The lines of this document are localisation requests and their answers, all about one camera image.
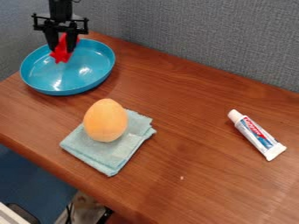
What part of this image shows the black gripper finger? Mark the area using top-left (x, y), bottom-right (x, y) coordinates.
top-left (65, 23), bottom-right (77, 53)
top-left (42, 21), bottom-right (58, 51)

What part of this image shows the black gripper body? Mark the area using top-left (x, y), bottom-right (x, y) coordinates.
top-left (31, 13), bottom-right (89, 35)

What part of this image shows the red block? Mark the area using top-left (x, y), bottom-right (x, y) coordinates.
top-left (50, 33), bottom-right (73, 64)

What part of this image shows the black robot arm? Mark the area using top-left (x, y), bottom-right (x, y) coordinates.
top-left (31, 0), bottom-right (89, 53)

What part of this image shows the blue plastic plate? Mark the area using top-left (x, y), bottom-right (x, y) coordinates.
top-left (19, 38), bottom-right (116, 95)

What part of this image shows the orange egg-shaped object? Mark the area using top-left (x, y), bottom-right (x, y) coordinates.
top-left (82, 99), bottom-right (128, 142)

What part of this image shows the grey object under table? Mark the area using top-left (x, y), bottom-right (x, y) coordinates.
top-left (54, 192), bottom-right (113, 224)

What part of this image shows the light blue folded cloth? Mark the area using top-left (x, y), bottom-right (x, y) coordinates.
top-left (60, 109), bottom-right (156, 177)

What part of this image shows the white toothpaste tube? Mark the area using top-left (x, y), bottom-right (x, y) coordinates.
top-left (228, 109), bottom-right (286, 161)

